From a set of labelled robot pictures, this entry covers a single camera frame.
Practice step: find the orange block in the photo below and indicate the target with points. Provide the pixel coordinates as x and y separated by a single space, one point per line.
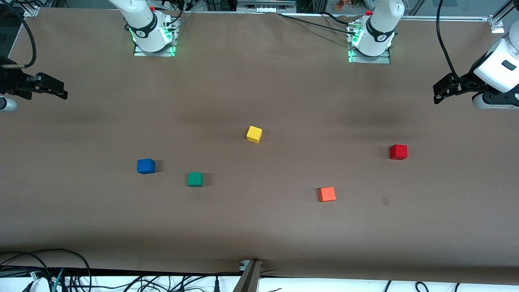
327 194

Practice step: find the brown table cover sheet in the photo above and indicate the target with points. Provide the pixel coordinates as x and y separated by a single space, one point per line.
259 227

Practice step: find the yellow block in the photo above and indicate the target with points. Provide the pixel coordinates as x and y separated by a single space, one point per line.
254 134

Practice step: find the green block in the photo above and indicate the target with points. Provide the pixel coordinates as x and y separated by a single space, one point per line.
194 179

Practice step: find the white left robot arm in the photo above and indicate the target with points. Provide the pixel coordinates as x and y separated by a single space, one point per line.
379 28

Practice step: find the red block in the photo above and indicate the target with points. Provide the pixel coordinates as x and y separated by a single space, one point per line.
398 152

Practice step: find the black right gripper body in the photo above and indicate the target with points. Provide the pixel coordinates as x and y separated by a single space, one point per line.
12 83

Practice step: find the grey metal rail box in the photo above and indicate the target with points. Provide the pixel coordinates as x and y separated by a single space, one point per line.
265 5

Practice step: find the aluminium frame rail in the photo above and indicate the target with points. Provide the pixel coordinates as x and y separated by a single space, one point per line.
446 18

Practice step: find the aluminium corner bracket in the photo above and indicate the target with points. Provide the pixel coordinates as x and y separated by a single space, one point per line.
496 23
31 11

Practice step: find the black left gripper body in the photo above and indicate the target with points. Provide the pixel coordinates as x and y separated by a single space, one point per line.
467 81

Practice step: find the blue block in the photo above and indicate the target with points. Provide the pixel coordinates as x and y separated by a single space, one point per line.
146 166

